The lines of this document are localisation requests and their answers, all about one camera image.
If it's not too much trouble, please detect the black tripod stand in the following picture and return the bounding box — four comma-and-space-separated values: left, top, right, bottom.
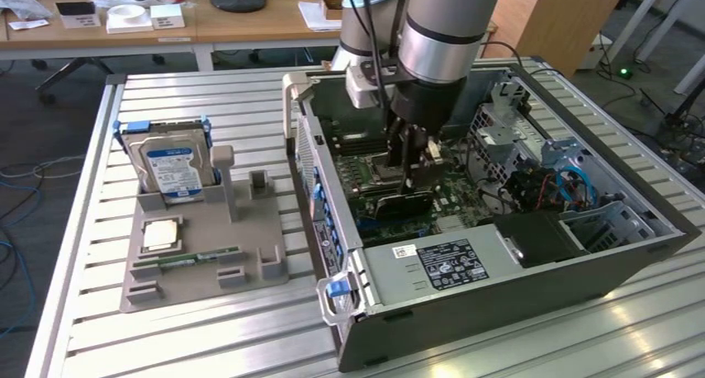
639, 64, 705, 156

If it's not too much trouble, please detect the black chair base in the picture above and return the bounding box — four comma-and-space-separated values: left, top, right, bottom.
33, 54, 121, 106

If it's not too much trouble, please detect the plain white box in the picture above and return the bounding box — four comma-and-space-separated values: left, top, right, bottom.
149, 2, 186, 31

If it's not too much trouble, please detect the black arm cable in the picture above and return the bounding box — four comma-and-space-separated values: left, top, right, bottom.
344, 0, 388, 106

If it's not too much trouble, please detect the green motherboard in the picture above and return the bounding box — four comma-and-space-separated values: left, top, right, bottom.
330, 130, 497, 247

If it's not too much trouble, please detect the wooden cabinet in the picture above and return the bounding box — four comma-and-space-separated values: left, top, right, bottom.
484, 0, 633, 78

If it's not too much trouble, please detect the clear plastic bag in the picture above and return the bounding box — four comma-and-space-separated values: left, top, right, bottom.
0, 0, 55, 21

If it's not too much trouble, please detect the white paper stack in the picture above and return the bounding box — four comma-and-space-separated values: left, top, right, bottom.
298, 0, 344, 32

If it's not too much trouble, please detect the black graphics card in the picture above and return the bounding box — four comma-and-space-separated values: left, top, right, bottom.
357, 187, 437, 222

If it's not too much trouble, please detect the white device with red dot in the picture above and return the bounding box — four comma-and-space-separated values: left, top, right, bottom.
589, 33, 616, 72

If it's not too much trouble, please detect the CPU socket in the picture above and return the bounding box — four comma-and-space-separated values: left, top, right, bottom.
366, 153, 400, 186

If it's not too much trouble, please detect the blue floor cable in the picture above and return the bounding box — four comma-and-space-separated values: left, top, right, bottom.
0, 179, 43, 338

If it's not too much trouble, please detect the white paper card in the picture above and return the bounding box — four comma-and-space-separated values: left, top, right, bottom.
7, 17, 51, 31

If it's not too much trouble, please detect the silver chipset heat sink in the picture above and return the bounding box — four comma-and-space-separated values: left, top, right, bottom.
433, 215, 465, 234

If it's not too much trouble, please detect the white floor cable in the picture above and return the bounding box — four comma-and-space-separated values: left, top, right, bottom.
0, 154, 89, 180

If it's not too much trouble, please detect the green RAM stick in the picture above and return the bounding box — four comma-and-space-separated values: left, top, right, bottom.
134, 247, 245, 271

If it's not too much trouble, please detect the grey open PC case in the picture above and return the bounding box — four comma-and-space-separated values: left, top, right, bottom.
281, 61, 704, 374

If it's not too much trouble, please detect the slanted metal disk bay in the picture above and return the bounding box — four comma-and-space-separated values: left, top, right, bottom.
559, 200, 660, 253

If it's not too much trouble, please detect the white box with black top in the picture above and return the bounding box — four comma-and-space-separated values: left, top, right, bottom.
55, 1, 103, 30

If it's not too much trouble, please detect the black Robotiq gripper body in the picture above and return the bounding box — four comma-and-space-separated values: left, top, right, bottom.
389, 78, 469, 132

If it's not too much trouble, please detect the grey power supply unit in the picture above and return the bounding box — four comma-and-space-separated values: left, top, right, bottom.
356, 223, 524, 309

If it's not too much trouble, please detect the hard disk with blue carrier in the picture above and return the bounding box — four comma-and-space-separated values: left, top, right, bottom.
111, 114, 216, 206

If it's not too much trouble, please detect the black cable behind case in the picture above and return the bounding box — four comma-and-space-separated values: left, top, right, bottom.
481, 41, 552, 74

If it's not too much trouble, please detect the blue wire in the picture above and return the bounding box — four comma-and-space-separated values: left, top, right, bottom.
552, 166, 601, 212

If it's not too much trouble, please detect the silver CPU chip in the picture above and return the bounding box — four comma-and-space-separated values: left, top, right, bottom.
142, 220, 182, 250

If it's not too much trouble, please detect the grey parts rack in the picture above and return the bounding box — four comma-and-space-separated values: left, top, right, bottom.
118, 144, 293, 315

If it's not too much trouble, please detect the perforated metal disk bay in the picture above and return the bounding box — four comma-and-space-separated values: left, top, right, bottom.
467, 78, 556, 156

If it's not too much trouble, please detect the white tape roll on box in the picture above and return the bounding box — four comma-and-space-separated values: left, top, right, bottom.
105, 4, 155, 35

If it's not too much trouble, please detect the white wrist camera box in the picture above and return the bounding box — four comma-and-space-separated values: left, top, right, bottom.
345, 61, 396, 110

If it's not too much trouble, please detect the white table frame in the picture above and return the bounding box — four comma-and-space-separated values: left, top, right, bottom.
599, 0, 705, 95

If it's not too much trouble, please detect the black power connector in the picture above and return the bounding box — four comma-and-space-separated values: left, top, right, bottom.
504, 171, 545, 212

